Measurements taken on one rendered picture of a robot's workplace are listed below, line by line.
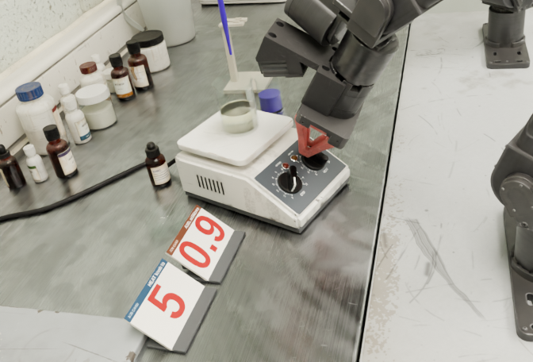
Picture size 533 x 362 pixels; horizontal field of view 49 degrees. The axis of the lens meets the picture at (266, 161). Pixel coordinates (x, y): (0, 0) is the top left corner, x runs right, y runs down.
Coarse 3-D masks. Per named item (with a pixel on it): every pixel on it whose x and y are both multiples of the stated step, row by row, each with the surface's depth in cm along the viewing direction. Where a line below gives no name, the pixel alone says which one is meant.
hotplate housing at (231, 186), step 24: (288, 144) 78; (192, 168) 79; (216, 168) 76; (240, 168) 75; (264, 168) 74; (192, 192) 82; (216, 192) 78; (240, 192) 75; (264, 192) 73; (336, 192) 78; (264, 216) 74; (288, 216) 72; (312, 216) 74
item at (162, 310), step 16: (176, 272) 66; (160, 288) 64; (176, 288) 65; (192, 288) 66; (144, 304) 62; (160, 304) 63; (176, 304) 64; (144, 320) 60; (160, 320) 61; (176, 320) 62; (160, 336) 60
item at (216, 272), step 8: (224, 224) 75; (232, 232) 74; (240, 232) 74; (224, 240) 73; (232, 240) 73; (240, 240) 73; (224, 248) 72; (232, 248) 72; (176, 256) 68; (216, 256) 71; (224, 256) 71; (232, 256) 71; (184, 264) 68; (216, 264) 70; (224, 264) 70; (192, 272) 69; (200, 272) 68; (208, 272) 68; (216, 272) 69; (224, 272) 69; (200, 280) 68; (208, 280) 68; (216, 280) 68
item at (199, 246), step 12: (204, 216) 74; (192, 228) 71; (204, 228) 72; (216, 228) 73; (228, 228) 74; (192, 240) 70; (204, 240) 71; (216, 240) 72; (180, 252) 68; (192, 252) 69; (204, 252) 70; (216, 252) 71; (192, 264) 68; (204, 264) 69
